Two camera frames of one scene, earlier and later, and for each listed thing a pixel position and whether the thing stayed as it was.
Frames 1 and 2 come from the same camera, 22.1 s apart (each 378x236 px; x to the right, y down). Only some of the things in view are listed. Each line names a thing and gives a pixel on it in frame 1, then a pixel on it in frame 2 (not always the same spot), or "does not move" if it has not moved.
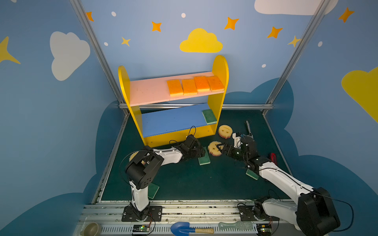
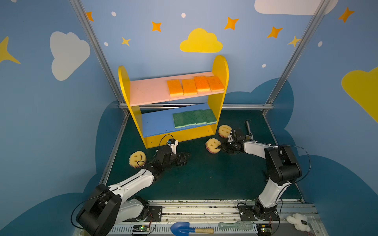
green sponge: x=252 y=174 → x=179 y=120
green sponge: x=209 y=116 does not move
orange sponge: x=202 y=83 does not move
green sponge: x=205 y=160 → x=201 y=117
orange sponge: x=214 y=84 does not move
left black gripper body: x=199 y=151 → x=177 y=158
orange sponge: x=175 y=88 does not move
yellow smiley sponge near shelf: x=225 y=131 does not move
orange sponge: x=189 y=87 does not move
